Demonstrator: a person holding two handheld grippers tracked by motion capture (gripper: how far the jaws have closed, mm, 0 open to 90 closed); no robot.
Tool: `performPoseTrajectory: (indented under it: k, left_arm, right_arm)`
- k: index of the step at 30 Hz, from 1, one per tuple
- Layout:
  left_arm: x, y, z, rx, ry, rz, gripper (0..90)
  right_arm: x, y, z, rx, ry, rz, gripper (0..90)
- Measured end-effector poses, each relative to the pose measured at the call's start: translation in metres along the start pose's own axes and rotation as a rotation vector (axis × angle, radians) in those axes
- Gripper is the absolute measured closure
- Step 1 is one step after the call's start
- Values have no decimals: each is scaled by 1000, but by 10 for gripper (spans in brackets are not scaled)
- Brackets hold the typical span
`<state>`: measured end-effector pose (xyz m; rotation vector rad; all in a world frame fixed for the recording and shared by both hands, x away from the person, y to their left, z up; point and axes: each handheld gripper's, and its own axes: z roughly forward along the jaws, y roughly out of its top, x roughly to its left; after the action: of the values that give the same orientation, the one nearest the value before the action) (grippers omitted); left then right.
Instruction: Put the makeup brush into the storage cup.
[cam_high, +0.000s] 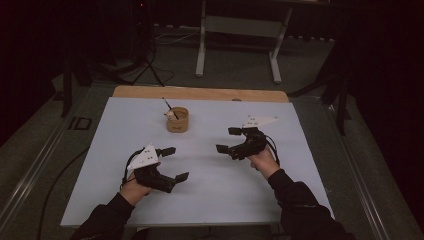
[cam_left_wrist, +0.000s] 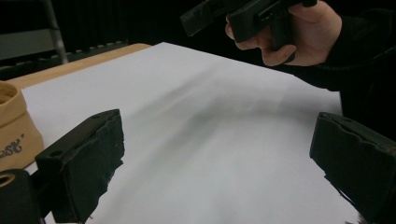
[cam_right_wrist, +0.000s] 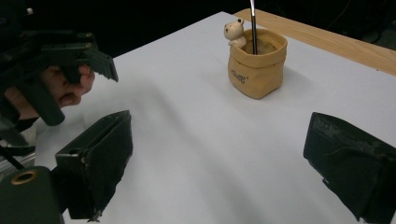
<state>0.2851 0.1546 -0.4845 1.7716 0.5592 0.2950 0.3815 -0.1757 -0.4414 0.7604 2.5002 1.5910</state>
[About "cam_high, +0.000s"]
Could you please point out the pale grey board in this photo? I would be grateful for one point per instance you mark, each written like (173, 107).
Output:
(206, 186)

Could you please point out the black metal stand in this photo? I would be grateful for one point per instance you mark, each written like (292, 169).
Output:
(67, 86)
(341, 96)

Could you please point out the round wooden pen holder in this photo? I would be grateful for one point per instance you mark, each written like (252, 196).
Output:
(177, 125)

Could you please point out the black tripod stand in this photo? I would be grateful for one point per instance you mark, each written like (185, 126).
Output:
(148, 63)

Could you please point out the white metal desk frame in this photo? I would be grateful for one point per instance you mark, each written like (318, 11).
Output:
(240, 26)

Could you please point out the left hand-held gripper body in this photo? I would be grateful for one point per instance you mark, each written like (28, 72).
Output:
(151, 175)

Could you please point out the small white figurine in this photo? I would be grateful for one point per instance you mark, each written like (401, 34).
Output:
(169, 115)

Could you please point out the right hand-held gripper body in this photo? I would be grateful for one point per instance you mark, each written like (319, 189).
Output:
(251, 143)

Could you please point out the person's right hand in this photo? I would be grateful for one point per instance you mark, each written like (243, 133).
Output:
(266, 163)

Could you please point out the person's left hand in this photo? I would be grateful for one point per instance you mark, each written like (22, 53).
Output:
(135, 191)

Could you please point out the black pencil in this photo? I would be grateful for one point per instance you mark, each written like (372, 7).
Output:
(170, 108)

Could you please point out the metal floor rail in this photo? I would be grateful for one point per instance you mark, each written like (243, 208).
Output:
(360, 173)
(30, 173)

